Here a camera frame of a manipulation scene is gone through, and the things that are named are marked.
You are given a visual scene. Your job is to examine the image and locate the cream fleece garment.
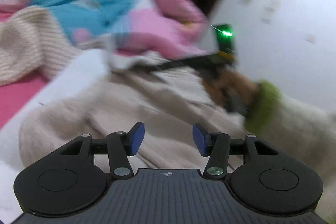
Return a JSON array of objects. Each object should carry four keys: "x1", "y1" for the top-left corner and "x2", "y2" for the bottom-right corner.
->
[{"x1": 20, "y1": 49, "x2": 263, "y2": 180}]

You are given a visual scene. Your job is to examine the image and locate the white garment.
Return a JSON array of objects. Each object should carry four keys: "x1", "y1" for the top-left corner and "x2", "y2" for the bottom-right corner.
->
[{"x1": 0, "y1": 38, "x2": 158, "y2": 224}]

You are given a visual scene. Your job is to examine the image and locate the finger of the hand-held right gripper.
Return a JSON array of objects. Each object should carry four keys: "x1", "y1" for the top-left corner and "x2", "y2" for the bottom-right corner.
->
[{"x1": 146, "y1": 55, "x2": 203, "y2": 75}]

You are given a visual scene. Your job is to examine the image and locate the beige white houndstooth coat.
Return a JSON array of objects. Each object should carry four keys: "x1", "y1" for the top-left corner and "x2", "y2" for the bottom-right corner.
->
[{"x1": 0, "y1": 6, "x2": 79, "y2": 85}]

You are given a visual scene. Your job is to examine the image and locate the pink floral blanket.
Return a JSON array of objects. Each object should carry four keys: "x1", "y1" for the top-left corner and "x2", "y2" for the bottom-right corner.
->
[{"x1": 0, "y1": 11, "x2": 53, "y2": 132}]

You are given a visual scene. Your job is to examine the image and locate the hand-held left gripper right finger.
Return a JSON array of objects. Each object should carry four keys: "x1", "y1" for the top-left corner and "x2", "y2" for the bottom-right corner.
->
[{"x1": 192, "y1": 123, "x2": 279, "y2": 179}]

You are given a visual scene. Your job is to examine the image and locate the person's right hand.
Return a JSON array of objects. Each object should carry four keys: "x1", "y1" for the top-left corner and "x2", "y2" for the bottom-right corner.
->
[{"x1": 203, "y1": 70, "x2": 259, "y2": 109}]

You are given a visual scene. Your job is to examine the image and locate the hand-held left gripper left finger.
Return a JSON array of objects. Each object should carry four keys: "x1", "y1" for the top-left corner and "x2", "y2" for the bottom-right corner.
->
[{"x1": 59, "y1": 122, "x2": 145, "y2": 179}]

